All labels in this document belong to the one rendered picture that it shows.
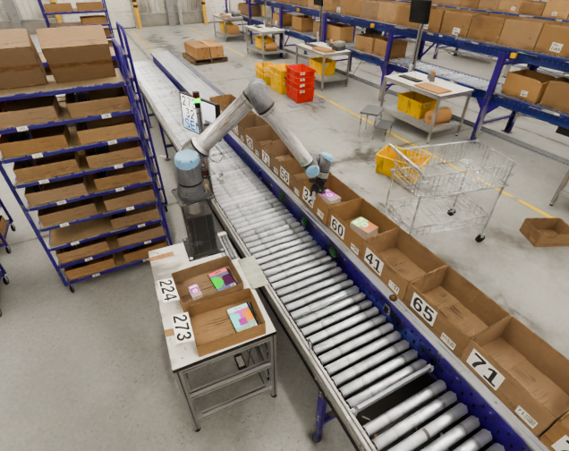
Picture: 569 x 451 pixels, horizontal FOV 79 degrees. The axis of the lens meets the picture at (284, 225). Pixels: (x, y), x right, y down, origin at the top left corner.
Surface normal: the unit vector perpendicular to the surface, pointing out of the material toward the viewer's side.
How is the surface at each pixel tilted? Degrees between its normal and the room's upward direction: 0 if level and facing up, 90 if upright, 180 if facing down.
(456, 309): 0
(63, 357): 0
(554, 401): 1
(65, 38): 34
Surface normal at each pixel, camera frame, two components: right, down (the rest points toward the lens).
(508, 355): -0.01, -0.81
